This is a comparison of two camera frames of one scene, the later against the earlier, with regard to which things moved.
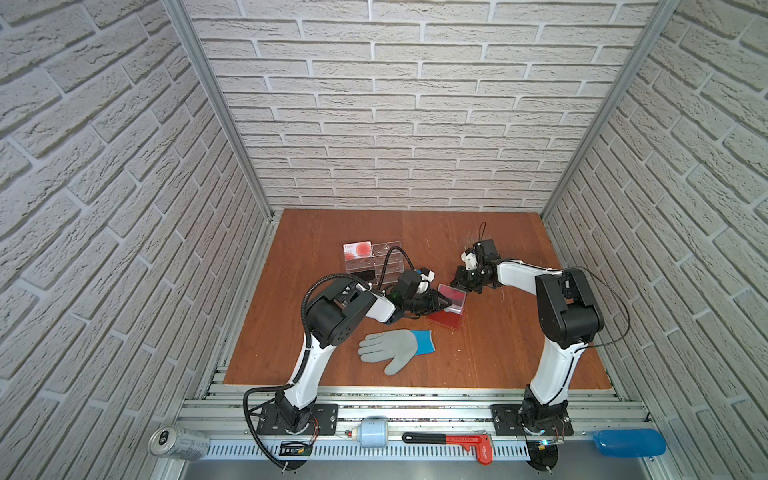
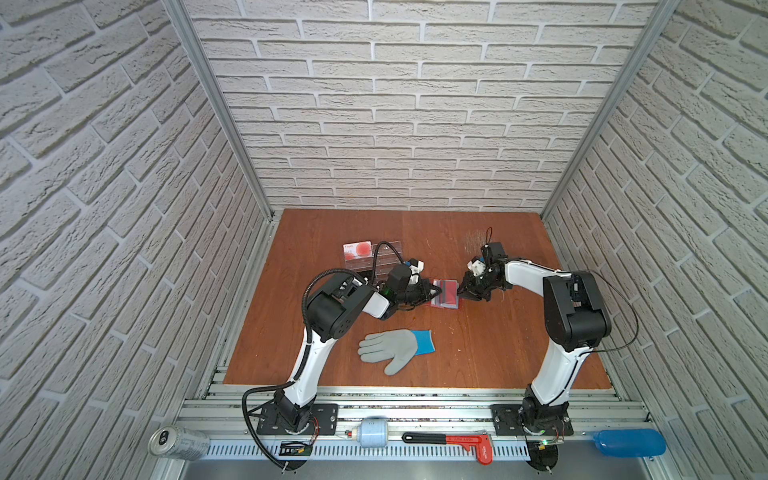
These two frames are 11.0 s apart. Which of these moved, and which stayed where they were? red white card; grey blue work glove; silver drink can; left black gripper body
Moved: left black gripper body
Stayed: red white card; grey blue work glove; silver drink can
